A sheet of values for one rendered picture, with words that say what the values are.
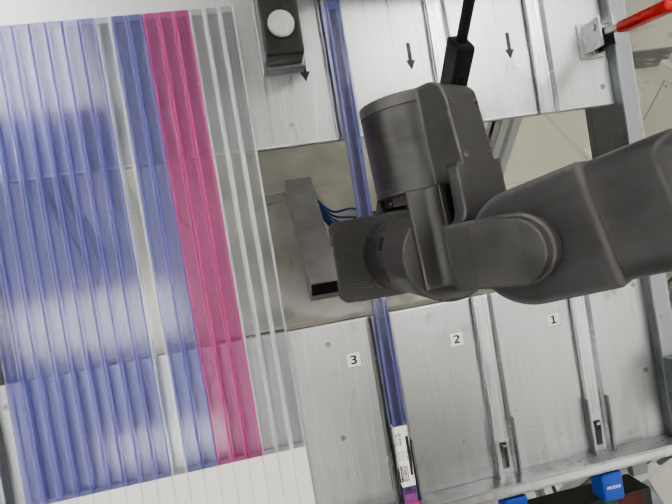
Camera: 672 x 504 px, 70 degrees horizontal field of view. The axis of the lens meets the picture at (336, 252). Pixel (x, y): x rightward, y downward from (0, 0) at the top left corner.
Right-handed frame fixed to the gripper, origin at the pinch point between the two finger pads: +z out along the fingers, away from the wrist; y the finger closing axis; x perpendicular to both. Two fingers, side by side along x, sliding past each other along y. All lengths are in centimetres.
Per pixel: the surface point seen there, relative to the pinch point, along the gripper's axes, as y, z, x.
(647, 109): -108, 79, -25
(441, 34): -11.2, 1.1, -21.1
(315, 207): -0.5, 39.9, -8.1
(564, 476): -16.0, -1.6, 25.7
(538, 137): -120, 153, -33
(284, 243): 6.0, 40.9, -2.6
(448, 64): -5.1, -12.3, -13.5
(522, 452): -13.0, 0.7, 23.4
